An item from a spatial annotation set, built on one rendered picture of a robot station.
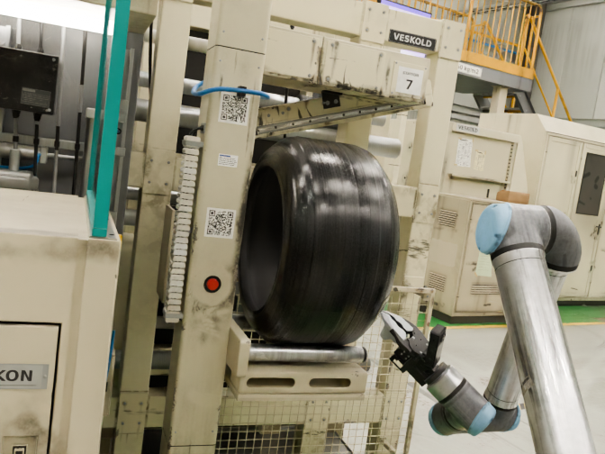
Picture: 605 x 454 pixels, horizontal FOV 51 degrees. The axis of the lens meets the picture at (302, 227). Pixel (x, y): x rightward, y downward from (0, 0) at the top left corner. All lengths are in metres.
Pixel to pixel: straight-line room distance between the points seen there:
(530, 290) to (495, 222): 0.17
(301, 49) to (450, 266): 4.65
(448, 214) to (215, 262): 4.94
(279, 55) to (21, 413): 1.30
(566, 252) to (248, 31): 0.92
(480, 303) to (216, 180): 5.21
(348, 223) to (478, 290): 5.06
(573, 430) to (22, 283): 1.00
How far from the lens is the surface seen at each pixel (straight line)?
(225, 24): 1.62
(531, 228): 1.47
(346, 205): 1.53
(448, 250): 6.40
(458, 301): 6.38
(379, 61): 2.04
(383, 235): 1.55
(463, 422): 1.68
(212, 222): 1.61
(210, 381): 1.72
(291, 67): 1.93
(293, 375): 1.67
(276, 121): 2.05
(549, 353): 1.37
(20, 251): 0.90
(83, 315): 0.92
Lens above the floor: 1.41
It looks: 6 degrees down
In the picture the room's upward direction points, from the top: 8 degrees clockwise
